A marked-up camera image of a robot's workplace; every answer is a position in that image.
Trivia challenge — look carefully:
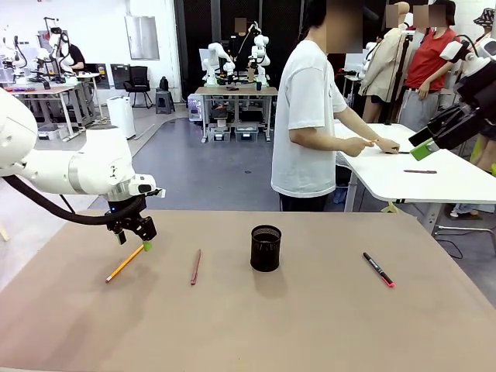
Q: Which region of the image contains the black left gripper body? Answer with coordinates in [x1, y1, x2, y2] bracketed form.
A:
[105, 197, 158, 241]

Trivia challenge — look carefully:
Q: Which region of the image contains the person in black t-shirt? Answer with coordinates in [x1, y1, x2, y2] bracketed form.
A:
[57, 33, 87, 75]

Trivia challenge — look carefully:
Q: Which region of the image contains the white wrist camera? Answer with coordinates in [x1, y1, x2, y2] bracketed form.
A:
[127, 174, 167, 199]
[441, 40, 464, 62]

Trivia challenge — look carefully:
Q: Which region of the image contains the yellow pencil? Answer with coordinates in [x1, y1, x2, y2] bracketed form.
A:
[105, 243, 146, 284]

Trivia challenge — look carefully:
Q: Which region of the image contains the wooden table with gray legs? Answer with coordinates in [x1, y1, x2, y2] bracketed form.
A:
[193, 86, 280, 145]

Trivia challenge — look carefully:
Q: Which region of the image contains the person's right hand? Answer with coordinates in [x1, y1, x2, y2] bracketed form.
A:
[343, 136, 368, 157]

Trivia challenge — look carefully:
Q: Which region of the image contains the black office chair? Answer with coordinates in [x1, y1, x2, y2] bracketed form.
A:
[122, 65, 154, 110]

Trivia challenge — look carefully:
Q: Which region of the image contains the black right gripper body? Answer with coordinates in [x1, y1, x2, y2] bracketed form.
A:
[456, 61, 496, 135]

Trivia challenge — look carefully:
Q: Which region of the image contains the white table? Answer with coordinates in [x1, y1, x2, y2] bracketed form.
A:
[332, 122, 496, 205]

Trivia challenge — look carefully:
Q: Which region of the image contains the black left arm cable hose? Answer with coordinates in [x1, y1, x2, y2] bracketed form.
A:
[0, 174, 148, 226]

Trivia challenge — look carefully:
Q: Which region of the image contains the black floor cable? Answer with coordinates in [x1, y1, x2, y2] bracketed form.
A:
[436, 235, 465, 261]

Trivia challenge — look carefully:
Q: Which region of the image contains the brown workbench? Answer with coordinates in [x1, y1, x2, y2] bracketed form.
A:
[0, 84, 78, 141]

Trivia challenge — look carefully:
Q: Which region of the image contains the computer tower with lights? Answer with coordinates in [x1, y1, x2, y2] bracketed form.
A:
[187, 94, 204, 122]

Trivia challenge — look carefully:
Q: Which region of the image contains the person's right forearm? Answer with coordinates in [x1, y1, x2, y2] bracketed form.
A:
[288, 126, 350, 153]

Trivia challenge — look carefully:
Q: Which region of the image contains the white air purifier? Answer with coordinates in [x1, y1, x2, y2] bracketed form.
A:
[105, 95, 137, 141]

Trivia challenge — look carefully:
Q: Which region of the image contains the person in white t-shirt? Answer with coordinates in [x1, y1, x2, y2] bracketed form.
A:
[270, 0, 365, 212]

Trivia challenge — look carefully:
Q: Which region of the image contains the person's left hand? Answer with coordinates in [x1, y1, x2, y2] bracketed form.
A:
[374, 137, 401, 155]

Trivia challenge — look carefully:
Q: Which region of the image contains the person in black clothes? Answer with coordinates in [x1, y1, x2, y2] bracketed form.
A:
[227, 17, 257, 75]

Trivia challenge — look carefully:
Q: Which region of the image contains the gray step stool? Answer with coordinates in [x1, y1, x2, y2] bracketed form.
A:
[155, 88, 177, 115]

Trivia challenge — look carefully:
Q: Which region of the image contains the person in red shirt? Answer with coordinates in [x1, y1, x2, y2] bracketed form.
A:
[398, 0, 462, 133]

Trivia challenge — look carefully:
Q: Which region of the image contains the silver wall board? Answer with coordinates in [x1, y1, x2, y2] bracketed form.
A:
[124, 15, 161, 61]

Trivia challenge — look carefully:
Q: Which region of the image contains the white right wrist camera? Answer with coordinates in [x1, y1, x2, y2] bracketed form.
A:
[441, 40, 464, 62]

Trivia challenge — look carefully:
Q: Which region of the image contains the person's left forearm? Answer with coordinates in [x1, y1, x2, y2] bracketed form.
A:
[335, 109, 383, 143]

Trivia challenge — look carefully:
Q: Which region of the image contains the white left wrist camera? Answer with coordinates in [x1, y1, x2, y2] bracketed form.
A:
[127, 174, 167, 199]

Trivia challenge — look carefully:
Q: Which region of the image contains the black mesh pen holder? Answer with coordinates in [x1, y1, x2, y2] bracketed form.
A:
[250, 225, 283, 273]

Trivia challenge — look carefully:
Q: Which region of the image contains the black marker with pink cap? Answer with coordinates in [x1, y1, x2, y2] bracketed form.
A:
[362, 252, 397, 288]

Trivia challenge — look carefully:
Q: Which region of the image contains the clear storage bin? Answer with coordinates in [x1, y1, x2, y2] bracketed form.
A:
[233, 122, 260, 143]
[206, 122, 233, 144]

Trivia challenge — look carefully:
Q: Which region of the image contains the black framed panel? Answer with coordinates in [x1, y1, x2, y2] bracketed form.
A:
[109, 63, 132, 91]

